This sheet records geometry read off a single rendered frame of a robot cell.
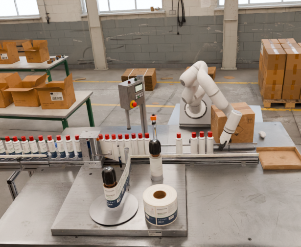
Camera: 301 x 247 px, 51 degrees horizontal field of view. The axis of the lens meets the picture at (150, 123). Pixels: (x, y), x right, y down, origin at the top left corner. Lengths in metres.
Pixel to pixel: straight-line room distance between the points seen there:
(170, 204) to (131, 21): 6.37
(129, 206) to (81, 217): 0.30
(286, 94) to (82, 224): 4.27
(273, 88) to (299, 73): 0.45
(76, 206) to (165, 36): 6.02
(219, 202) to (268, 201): 0.31
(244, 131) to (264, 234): 0.99
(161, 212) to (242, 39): 6.10
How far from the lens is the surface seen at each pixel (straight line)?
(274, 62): 5.35
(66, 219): 2.06
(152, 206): 1.81
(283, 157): 2.63
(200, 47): 7.61
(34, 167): 2.76
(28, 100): 4.18
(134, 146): 2.44
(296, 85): 5.53
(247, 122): 2.64
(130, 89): 2.27
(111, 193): 1.93
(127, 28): 7.88
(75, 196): 2.22
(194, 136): 2.37
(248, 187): 2.27
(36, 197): 2.40
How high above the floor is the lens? 2.20
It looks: 26 degrees down
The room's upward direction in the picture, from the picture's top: 5 degrees counter-clockwise
